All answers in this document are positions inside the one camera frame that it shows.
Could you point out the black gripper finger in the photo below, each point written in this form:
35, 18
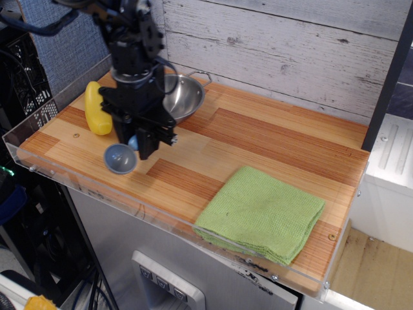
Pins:
147, 143
124, 128

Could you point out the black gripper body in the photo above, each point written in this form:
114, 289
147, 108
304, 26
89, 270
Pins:
141, 97

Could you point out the blue grey ice cream scoop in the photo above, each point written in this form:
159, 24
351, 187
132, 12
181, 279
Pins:
121, 158

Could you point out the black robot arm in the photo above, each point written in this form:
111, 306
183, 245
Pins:
134, 42

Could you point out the green towel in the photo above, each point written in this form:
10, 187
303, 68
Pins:
258, 212

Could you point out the blue fabric panel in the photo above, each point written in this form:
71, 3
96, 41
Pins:
67, 55

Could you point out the black plastic crate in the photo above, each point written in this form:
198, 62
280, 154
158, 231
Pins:
24, 85

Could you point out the toy fridge water dispenser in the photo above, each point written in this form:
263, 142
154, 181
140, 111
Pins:
164, 289

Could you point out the yellow object bottom left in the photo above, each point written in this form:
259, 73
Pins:
39, 303

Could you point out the white toy sink unit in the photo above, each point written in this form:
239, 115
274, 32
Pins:
382, 207

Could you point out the steel bowl with handles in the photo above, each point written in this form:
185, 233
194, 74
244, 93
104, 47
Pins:
184, 95

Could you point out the clear acrylic guard rail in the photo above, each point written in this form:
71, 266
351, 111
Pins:
153, 208

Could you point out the black vertical post right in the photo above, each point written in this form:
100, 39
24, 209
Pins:
396, 66

